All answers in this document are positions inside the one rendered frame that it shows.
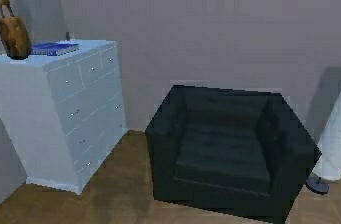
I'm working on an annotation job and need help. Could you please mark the dark green armchair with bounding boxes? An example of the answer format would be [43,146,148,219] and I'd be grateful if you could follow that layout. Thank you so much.
[145,84,323,224]

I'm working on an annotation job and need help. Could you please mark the blue book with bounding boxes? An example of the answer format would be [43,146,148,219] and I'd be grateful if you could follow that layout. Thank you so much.
[31,42,80,57]

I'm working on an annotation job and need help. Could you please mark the white chest of drawers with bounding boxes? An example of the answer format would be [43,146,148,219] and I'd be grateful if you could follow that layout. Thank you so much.
[0,39,128,196]

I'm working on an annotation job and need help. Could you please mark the brown wooden sculpture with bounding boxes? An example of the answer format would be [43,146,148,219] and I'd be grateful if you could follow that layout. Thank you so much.
[0,0,33,61]

